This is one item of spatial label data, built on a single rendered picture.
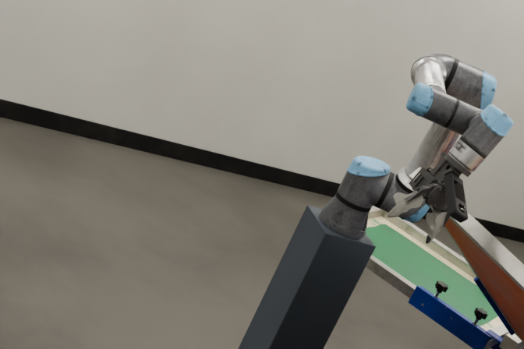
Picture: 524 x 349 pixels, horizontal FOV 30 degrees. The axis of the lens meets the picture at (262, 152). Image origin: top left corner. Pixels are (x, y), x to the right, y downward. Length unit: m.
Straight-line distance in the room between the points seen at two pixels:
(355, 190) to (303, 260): 0.27
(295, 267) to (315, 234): 0.13
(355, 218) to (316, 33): 3.60
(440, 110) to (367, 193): 0.64
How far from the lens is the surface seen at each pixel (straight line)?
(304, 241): 3.02
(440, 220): 2.35
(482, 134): 2.29
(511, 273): 2.29
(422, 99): 2.36
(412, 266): 3.73
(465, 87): 2.74
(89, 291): 4.57
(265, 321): 3.15
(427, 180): 2.31
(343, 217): 2.96
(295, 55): 6.45
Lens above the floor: 2.21
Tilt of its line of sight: 18 degrees down
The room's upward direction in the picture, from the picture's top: 25 degrees clockwise
